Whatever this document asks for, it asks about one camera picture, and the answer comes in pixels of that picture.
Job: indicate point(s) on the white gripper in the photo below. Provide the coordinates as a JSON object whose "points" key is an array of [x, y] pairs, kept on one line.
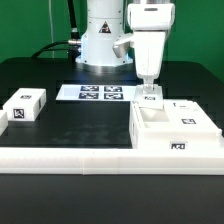
{"points": [[151, 24]]}

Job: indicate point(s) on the white cabinet door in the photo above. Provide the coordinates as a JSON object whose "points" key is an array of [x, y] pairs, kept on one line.
{"points": [[187, 113], [149, 97]]}

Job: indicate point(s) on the white cabinet body box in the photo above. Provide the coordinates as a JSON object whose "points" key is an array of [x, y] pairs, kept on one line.
{"points": [[151, 129]]}

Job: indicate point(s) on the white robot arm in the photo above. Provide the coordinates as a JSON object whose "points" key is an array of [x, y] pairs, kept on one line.
{"points": [[118, 34]]}

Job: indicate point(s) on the white cabinet top block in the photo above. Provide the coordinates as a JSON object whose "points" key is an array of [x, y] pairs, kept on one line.
{"points": [[25, 104]]}

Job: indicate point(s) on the white fiducial marker sheet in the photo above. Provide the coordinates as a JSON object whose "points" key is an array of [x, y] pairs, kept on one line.
{"points": [[71, 92]]}

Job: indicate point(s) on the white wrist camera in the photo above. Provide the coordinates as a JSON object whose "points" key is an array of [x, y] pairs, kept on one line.
{"points": [[122, 45]]}

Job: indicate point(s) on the white U-shaped boundary frame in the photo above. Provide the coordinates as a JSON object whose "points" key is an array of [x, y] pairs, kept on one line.
{"points": [[19, 154]]}

